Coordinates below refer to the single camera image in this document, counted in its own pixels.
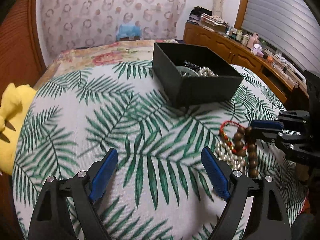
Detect black jewelry box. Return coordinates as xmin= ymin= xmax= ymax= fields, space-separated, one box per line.
xmin=152 ymin=42 xmax=243 ymax=107

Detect bottles on sideboard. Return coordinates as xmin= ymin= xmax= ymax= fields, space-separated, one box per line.
xmin=226 ymin=28 xmax=264 ymax=57

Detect palm leaf print cloth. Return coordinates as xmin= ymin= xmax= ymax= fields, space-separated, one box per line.
xmin=11 ymin=60 xmax=309 ymax=240

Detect folded clothes pile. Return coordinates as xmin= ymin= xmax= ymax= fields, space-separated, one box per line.
xmin=187 ymin=7 xmax=229 ymax=33

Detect yellow Pikachu plush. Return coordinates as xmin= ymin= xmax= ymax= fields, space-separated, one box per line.
xmin=0 ymin=83 xmax=36 ymax=175

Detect pale green jade bangle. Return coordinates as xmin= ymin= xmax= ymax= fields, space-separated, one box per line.
xmin=176 ymin=66 xmax=199 ymax=77

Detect circle pattern curtain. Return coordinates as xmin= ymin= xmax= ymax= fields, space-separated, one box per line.
xmin=40 ymin=0 xmax=186 ymax=57

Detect wooden sideboard cabinet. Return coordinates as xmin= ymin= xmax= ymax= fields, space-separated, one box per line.
xmin=183 ymin=22 xmax=309 ymax=103

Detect floral bed quilt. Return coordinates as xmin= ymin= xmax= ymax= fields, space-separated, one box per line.
xmin=34 ymin=40 xmax=178 ymax=90

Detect brown wooden bead bracelet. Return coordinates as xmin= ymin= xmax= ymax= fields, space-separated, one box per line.
xmin=232 ymin=126 xmax=259 ymax=179

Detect silver purple hair comb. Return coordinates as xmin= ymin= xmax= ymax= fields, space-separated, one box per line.
xmin=183 ymin=60 xmax=201 ymax=72

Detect white pearl necklace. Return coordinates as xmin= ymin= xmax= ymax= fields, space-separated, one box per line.
xmin=215 ymin=141 xmax=249 ymax=173

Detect blue plush toy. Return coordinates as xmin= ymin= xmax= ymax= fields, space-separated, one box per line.
xmin=116 ymin=24 xmax=142 ymax=41

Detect window roller blind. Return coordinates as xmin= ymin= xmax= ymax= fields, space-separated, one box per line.
xmin=242 ymin=0 xmax=319 ymax=72

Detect red string bracelet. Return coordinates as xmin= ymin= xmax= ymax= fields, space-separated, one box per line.
xmin=218 ymin=120 xmax=249 ymax=156

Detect wooden slatted wardrobe door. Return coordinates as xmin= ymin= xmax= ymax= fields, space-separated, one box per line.
xmin=0 ymin=0 xmax=46 ymax=93

